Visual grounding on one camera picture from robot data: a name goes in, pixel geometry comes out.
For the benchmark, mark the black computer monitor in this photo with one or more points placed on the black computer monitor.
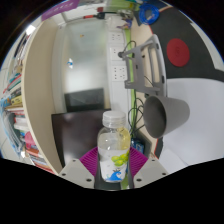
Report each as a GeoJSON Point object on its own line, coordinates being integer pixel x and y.
{"type": "Point", "coordinates": [80, 136]}

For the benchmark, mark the clear plastic water bottle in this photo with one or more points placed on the clear plastic water bottle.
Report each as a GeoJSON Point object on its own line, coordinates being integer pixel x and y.
{"type": "Point", "coordinates": [113, 146]}

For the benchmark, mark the small blue box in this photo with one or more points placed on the small blue box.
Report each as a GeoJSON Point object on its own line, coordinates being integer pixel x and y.
{"type": "Point", "coordinates": [138, 145]}

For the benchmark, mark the dark wine bottle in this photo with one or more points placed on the dark wine bottle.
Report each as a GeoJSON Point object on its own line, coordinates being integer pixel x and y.
{"type": "Point", "coordinates": [100, 15]}

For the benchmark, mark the rectangular ceiling light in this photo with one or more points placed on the rectangular ceiling light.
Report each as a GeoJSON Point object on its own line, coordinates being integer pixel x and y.
{"type": "Point", "coordinates": [30, 30]}

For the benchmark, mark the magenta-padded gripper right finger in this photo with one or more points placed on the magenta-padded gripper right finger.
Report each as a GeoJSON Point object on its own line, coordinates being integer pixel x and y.
{"type": "Point", "coordinates": [150, 171]}

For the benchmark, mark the wooden shelf with books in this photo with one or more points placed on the wooden shelf with books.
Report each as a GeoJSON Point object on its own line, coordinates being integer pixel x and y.
{"type": "Point", "coordinates": [36, 100]}

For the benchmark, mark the grey metal laptop stand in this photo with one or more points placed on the grey metal laptop stand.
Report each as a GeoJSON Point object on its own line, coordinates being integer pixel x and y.
{"type": "Point", "coordinates": [143, 85]}

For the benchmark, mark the grey cup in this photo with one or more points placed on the grey cup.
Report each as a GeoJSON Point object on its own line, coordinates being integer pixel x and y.
{"type": "Point", "coordinates": [175, 113]}

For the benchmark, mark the black desk mat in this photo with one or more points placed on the black desk mat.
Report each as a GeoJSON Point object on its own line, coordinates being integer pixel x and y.
{"type": "Point", "coordinates": [200, 40]}

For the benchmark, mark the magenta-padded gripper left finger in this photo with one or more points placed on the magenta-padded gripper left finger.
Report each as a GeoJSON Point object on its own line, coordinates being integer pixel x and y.
{"type": "Point", "coordinates": [76, 171]}

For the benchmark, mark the flat round red coaster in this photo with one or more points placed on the flat round red coaster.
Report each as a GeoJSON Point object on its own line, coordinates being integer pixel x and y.
{"type": "Point", "coordinates": [178, 52]}

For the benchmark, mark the purple pennant flag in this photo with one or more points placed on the purple pennant flag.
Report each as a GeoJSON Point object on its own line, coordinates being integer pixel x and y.
{"type": "Point", "coordinates": [60, 8]}

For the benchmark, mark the white paper sheet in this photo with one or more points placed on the white paper sheet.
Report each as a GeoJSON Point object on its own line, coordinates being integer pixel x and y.
{"type": "Point", "coordinates": [200, 126]}

